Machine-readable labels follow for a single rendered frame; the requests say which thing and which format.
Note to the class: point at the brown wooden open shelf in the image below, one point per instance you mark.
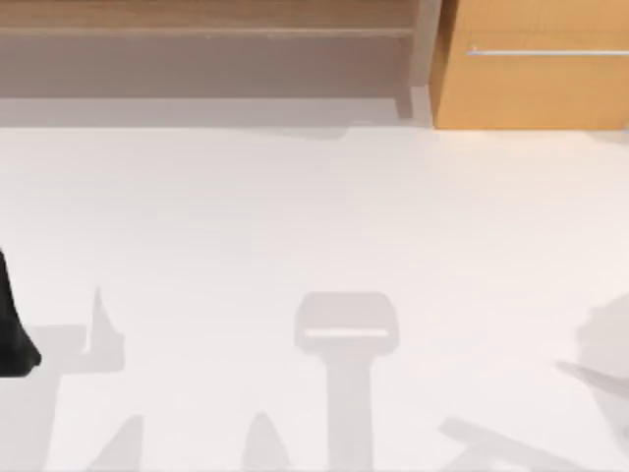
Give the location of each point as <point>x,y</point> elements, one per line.
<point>206,49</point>

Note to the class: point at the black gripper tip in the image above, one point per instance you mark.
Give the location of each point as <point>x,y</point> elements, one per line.
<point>14,339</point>

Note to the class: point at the light wooden cupboard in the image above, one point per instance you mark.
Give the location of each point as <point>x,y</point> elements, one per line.
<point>535,93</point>

